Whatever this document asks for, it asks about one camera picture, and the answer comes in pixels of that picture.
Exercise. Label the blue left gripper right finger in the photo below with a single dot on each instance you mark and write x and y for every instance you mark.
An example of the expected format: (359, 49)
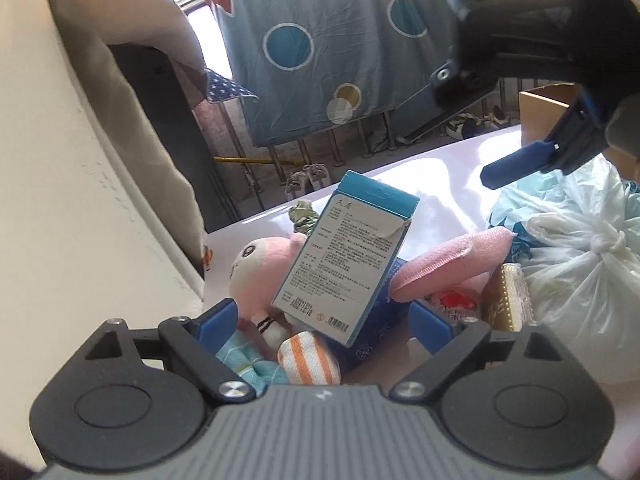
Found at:
(431, 329)

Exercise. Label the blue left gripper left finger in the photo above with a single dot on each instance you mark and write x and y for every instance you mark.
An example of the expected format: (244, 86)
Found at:
(214, 327)

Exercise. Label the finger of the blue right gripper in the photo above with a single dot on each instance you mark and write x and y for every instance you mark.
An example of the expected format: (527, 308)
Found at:
(520, 164)

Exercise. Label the teal checkered towel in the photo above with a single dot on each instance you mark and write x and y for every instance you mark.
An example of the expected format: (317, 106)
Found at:
(244, 358)

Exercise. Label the pink round-head plush doll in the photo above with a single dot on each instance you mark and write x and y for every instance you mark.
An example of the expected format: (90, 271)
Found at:
(255, 278)

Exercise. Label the orange striped cloth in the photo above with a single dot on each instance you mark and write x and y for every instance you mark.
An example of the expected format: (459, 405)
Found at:
(306, 361)

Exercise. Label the red white snack packet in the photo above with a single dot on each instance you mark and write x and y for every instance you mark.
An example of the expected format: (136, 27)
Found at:
(455, 303)

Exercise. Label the dark blue patterned box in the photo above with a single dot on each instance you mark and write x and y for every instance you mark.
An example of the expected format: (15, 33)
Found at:
(384, 315)

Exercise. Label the gold wrapped box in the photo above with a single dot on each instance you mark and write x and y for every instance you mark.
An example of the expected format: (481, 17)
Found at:
(505, 302)

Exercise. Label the white tied plastic bag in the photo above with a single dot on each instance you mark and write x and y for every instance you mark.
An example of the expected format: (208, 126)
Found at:
(577, 242)

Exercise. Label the blue white printed box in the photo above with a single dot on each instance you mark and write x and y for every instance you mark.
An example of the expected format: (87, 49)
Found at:
(344, 262)

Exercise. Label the green tie-dye scrunchie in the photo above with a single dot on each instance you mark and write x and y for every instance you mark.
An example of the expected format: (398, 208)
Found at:
(303, 216)

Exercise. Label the pair of slippers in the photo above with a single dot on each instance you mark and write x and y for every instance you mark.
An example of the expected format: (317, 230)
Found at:
(311, 178)

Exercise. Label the blue patterned hanging sheet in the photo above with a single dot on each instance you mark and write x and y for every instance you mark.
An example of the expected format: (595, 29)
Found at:
(313, 65)

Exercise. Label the beige curtain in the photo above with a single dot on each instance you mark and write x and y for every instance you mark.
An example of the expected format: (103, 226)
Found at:
(162, 195)

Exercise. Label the yellow broom handle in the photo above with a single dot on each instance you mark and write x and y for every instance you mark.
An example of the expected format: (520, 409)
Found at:
(258, 161)

